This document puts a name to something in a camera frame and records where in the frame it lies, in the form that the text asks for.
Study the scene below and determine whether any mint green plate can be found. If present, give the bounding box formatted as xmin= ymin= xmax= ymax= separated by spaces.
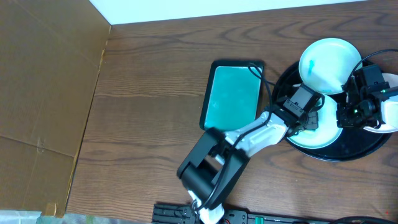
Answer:
xmin=298 ymin=38 xmax=362 ymax=95
xmin=287 ymin=95 xmax=343 ymax=149

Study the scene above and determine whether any pale pink plate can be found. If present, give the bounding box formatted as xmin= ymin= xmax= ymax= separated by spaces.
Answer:
xmin=362 ymin=72 xmax=398 ymax=134

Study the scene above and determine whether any green scrubbing sponge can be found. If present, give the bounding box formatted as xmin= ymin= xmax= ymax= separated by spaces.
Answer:
xmin=303 ymin=111 xmax=318 ymax=130

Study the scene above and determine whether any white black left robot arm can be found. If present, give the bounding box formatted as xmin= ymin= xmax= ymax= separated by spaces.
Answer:
xmin=177 ymin=93 xmax=325 ymax=223

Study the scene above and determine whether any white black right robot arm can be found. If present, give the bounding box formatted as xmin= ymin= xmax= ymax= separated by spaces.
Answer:
xmin=336 ymin=82 xmax=397 ymax=129

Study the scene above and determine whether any round black serving tray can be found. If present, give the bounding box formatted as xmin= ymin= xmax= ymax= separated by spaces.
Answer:
xmin=272 ymin=61 xmax=393 ymax=161

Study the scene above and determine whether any brown cardboard panel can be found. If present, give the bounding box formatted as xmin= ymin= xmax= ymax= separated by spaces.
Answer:
xmin=1 ymin=0 xmax=111 ymax=217

